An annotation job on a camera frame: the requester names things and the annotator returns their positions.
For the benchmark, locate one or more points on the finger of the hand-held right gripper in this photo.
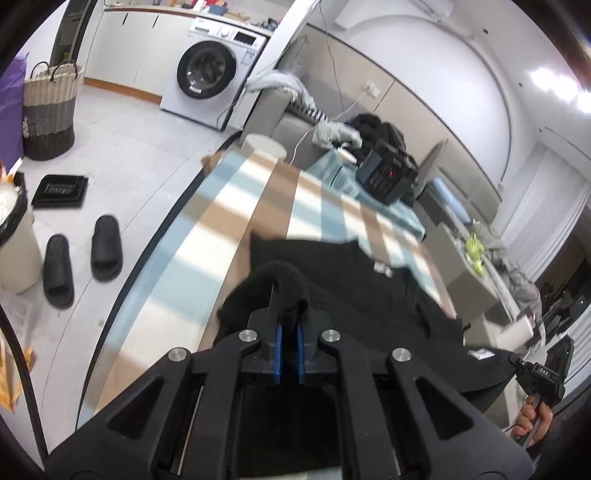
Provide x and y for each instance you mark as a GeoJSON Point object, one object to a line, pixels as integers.
{"type": "Point", "coordinates": [518, 363]}

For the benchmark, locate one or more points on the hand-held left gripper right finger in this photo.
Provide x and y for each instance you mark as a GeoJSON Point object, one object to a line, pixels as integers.
{"type": "Point", "coordinates": [301, 355]}

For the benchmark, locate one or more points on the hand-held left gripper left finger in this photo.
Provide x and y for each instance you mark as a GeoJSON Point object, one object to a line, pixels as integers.
{"type": "Point", "coordinates": [277, 355]}

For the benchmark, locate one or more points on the black knit sweater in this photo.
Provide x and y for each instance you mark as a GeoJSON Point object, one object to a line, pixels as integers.
{"type": "Point", "coordinates": [369, 300]}

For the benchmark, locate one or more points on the person's right hand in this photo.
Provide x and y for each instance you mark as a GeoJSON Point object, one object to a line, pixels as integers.
{"type": "Point", "coordinates": [524, 422]}

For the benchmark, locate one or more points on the beige cardboard box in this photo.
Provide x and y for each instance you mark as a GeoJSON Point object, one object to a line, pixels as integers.
{"type": "Point", "coordinates": [485, 330]}
{"type": "Point", "coordinates": [452, 263]}

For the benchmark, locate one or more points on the grey crumpled blanket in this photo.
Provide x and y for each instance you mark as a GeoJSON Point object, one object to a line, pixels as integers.
{"type": "Point", "coordinates": [517, 281]}

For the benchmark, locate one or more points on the checkered tablecloth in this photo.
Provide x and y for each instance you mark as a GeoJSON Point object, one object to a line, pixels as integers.
{"type": "Point", "coordinates": [207, 258]}

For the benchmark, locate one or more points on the green toy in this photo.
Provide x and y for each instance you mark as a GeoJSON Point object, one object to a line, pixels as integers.
{"type": "Point", "coordinates": [474, 249]}

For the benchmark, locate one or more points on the white curtain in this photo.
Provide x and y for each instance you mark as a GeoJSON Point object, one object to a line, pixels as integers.
{"type": "Point", "coordinates": [545, 217]}

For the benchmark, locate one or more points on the light blue pillow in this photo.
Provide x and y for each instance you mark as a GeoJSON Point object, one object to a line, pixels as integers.
{"type": "Point", "coordinates": [445, 196]}

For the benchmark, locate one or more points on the black slipper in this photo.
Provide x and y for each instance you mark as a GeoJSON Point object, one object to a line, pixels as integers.
{"type": "Point", "coordinates": [106, 249]}
{"type": "Point", "coordinates": [59, 272]}

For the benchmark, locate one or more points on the black electric pressure cooker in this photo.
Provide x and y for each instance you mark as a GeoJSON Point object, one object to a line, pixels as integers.
{"type": "Point", "coordinates": [383, 170]}

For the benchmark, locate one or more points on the white round stool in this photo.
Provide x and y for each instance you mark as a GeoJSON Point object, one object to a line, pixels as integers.
{"type": "Point", "coordinates": [263, 146]}

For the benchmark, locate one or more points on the white crumpled cloth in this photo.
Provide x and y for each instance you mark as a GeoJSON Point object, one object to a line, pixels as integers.
{"type": "Point", "coordinates": [337, 134]}

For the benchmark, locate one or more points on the grey sofa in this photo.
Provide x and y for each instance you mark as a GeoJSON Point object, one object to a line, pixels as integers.
{"type": "Point", "coordinates": [286, 129]}

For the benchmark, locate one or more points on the black jacket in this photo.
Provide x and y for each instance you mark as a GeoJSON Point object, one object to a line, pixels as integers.
{"type": "Point", "coordinates": [369, 124]}

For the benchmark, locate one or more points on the orange plastic wrapper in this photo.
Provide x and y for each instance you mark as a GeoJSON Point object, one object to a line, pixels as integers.
{"type": "Point", "coordinates": [11, 383]}

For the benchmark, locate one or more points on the light grey blanket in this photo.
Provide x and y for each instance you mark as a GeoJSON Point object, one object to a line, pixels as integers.
{"type": "Point", "coordinates": [277, 81]}

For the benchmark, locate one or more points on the white trash bin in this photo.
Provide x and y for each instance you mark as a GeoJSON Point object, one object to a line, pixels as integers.
{"type": "Point", "coordinates": [18, 249]}

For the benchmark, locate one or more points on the white washing machine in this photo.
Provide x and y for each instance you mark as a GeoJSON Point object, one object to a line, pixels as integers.
{"type": "Point", "coordinates": [205, 69]}

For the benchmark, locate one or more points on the woven laundry basket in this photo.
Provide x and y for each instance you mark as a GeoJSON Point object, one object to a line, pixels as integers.
{"type": "Point", "coordinates": [48, 115]}

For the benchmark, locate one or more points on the white lower cabinets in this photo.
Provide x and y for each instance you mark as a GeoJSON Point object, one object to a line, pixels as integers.
{"type": "Point", "coordinates": [124, 46]}

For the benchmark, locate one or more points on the purple plastic bag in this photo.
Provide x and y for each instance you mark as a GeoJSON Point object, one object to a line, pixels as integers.
{"type": "Point", "coordinates": [11, 115]}

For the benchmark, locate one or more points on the white wall socket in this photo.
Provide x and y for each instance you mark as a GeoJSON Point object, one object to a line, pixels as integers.
{"type": "Point", "coordinates": [371, 88]}

